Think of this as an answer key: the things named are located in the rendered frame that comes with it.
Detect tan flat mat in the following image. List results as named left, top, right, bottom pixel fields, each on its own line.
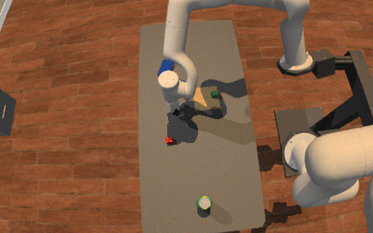
left=194, top=86, right=220, bottom=111

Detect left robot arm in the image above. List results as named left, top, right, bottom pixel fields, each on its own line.
left=284, top=125, right=373, bottom=233

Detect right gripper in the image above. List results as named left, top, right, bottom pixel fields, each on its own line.
left=166, top=101, right=180, bottom=116

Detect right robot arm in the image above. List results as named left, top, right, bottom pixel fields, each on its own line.
left=159, top=0, right=313, bottom=103

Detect green die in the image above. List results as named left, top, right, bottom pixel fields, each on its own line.
left=211, top=91, right=218, bottom=99

